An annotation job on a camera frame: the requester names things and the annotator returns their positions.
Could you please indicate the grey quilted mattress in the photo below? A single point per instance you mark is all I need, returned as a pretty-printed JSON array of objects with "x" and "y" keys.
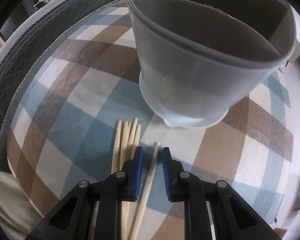
[{"x": 27, "y": 49}]

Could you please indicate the wooden chopstick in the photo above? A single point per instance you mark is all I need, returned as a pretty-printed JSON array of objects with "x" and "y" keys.
[
  {"x": 123, "y": 155},
  {"x": 136, "y": 139},
  {"x": 116, "y": 148},
  {"x": 131, "y": 138},
  {"x": 145, "y": 195}
]

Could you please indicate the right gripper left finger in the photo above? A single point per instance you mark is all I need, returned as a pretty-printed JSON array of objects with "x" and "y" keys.
[{"x": 72, "y": 217}]

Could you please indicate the grey utensil holder cup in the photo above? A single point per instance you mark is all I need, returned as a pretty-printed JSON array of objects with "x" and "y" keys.
[{"x": 200, "y": 57}]

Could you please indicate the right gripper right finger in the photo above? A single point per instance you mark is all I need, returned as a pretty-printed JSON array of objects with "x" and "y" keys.
[{"x": 212, "y": 210}]

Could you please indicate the checkered blue brown blanket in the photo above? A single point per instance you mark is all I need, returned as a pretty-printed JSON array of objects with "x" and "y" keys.
[{"x": 64, "y": 128}]

